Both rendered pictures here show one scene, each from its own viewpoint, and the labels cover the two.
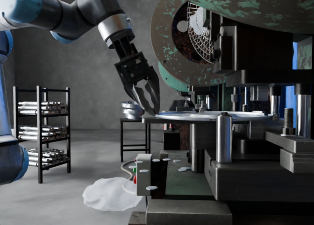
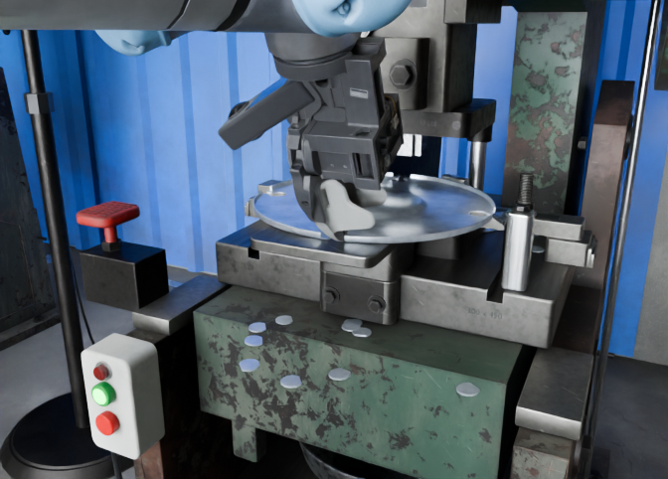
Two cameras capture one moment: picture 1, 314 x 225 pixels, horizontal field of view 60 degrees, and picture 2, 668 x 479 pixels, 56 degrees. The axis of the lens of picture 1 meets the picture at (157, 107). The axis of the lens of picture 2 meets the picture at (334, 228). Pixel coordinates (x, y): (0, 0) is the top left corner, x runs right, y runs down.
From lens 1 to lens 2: 75 cm
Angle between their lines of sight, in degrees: 68
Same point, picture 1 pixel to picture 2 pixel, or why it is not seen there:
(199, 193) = (512, 354)
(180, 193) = (505, 369)
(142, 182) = (148, 416)
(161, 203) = (544, 399)
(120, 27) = not seen: hidden behind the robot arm
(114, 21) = not seen: hidden behind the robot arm
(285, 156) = (567, 248)
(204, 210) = (578, 369)
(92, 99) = not seen: outside the picture
